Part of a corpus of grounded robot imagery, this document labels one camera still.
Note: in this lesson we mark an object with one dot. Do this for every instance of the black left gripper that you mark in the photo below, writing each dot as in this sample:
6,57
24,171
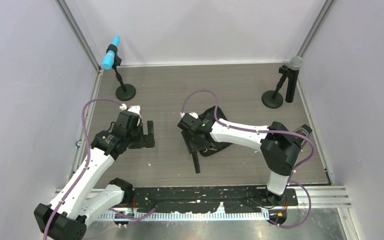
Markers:
145,140

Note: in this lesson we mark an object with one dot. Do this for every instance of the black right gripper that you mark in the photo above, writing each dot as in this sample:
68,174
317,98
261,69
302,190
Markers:
191,146

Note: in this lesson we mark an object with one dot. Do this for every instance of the black zip tool case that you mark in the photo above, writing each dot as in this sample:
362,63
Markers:
219,145

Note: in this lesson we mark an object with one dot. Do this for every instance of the black hair comb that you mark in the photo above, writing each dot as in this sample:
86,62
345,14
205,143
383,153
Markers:
196,163

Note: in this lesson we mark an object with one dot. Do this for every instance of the silver thinning scissors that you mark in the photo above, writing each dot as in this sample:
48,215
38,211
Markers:
209,149

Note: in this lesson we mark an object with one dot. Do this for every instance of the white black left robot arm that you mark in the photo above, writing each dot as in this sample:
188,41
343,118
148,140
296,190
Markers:
69,213

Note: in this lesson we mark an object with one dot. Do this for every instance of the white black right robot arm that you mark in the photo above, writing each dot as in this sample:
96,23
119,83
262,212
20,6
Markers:
275,142

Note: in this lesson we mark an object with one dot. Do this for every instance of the black left microphone stand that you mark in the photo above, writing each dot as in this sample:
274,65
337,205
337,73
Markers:
124,92

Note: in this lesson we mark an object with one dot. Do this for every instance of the black microphone stand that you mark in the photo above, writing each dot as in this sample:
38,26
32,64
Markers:
124,92
272,98

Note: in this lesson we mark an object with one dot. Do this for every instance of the black right microphone stand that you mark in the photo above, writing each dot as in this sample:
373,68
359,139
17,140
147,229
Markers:
272,98

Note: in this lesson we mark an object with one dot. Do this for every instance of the blue microphone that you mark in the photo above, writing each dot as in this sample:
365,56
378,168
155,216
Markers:
111,59

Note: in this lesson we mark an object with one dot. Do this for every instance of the clear black box device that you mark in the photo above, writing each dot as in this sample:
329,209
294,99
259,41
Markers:
305,131

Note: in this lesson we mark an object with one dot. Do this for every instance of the black silver microphone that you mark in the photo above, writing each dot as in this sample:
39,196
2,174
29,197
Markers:
294,68

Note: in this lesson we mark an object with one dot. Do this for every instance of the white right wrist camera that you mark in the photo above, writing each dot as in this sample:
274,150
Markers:
192,114

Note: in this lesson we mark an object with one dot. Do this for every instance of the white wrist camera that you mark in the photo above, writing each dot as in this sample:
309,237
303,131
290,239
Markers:
192,114
132,110

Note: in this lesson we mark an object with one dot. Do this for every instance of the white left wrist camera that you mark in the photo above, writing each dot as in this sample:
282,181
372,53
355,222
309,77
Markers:
132,110

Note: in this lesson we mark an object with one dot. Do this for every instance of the black mounting base plate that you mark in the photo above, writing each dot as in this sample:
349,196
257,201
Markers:
208,199

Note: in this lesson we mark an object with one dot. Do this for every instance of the aluminium frame rail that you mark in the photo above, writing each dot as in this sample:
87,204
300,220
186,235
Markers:
309,198

